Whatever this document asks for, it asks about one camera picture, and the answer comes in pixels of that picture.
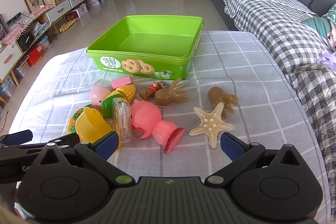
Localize orange yellow toy bowl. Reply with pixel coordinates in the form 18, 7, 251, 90
67, 104, 116, 143

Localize beige starfish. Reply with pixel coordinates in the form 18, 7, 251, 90
189, 102, 234, 149

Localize clear plastic case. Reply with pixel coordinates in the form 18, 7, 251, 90
113, 98, 132, 144

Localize pink pig toy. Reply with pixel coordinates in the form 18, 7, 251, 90
130, 100, 185, 153

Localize brown rubber octopus toy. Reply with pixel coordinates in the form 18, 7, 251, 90
208, 86, 239, 119

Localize pink capsule ball toy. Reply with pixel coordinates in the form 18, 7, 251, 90
90, 79, 113, 106

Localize yellow toy corn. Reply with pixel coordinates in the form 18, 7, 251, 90
101, 84, 136, 118

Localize grey checked tablecloth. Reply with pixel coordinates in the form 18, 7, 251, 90
7, 30, 331, 222

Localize pink card pack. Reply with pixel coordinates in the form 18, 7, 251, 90
112, 76, 131, 89

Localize white tv cabinet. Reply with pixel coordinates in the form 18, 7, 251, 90
1, 0, 86, 81

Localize brown rubber hand toy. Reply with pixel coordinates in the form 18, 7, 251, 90
154, 79, 189, 106

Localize small brown figurine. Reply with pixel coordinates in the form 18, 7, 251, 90
138, 81, 166, 101

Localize green plastic cookie box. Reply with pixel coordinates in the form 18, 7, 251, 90
87, 15, 205, 80

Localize grey plaid sofa cover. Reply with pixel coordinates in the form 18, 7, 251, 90
205, 0, 336, 172

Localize teal patterned cushion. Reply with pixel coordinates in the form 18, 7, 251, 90
302, 4, 336, 52

